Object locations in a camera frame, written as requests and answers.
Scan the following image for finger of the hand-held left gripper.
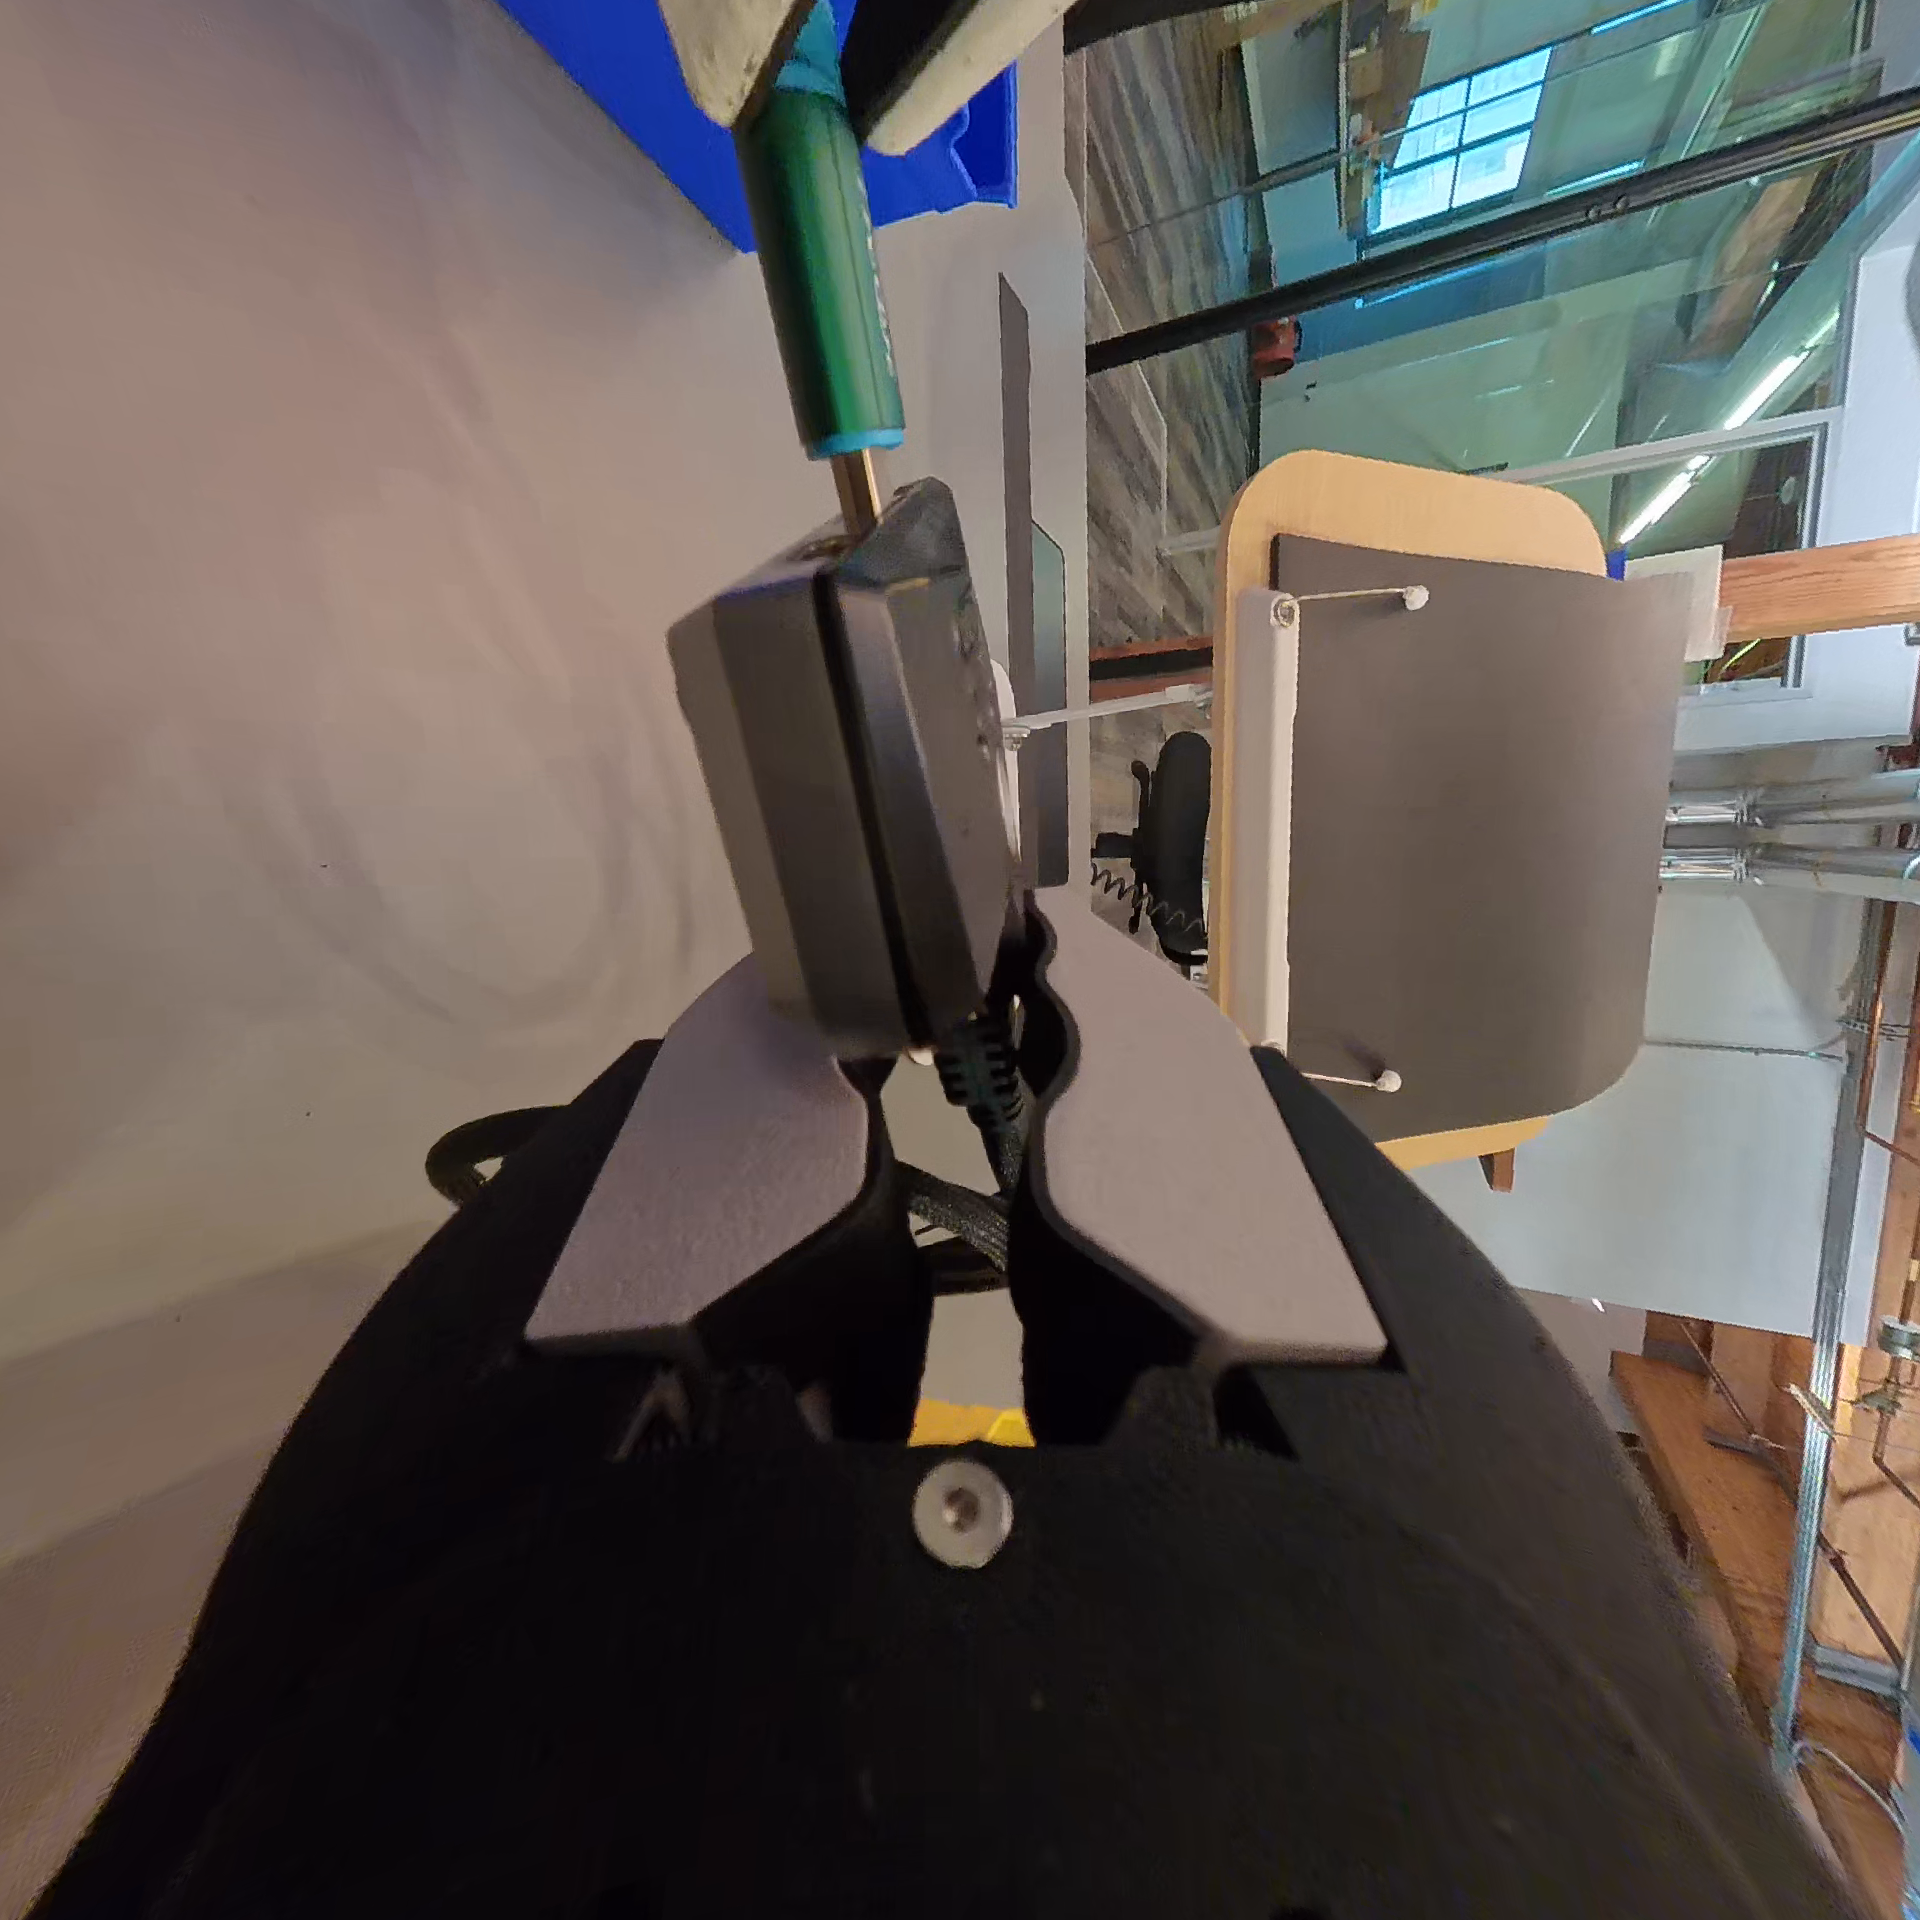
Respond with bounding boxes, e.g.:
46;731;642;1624
661;0;819;131
846;0;1077;160

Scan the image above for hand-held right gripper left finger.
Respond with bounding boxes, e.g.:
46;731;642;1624
523;949;923;1447

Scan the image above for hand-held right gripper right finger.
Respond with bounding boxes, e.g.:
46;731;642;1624
1001;887;1390;1447

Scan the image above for black braided hub cable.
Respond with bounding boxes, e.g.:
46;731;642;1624
428;1007;1050;1297

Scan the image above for black usb cable green plugs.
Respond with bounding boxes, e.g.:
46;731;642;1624
730;8;912;545

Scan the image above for dark grey usb hub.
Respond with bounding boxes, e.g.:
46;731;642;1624
665;477;1040;1051

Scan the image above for blue plastic bin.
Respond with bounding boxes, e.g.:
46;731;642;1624
501;0;1021;253

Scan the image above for black office chair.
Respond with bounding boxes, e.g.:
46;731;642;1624
1091;731;1216;964

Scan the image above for dark grey panel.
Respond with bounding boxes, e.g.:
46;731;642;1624
995;272;1077;887
1271;531;1696;1118

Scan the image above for black metal pole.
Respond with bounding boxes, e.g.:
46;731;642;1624
1081;85;1920;380

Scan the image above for rounded wooden board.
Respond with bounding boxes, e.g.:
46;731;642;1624
1210;446;1609;1191

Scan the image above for silver metal pipes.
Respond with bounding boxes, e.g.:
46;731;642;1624
1661;789;1920;905

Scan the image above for wooden beam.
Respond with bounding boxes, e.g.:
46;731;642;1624
1717;531;1920;633

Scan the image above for metal scaffold frame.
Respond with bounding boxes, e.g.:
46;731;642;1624
1763;897;1920;1779

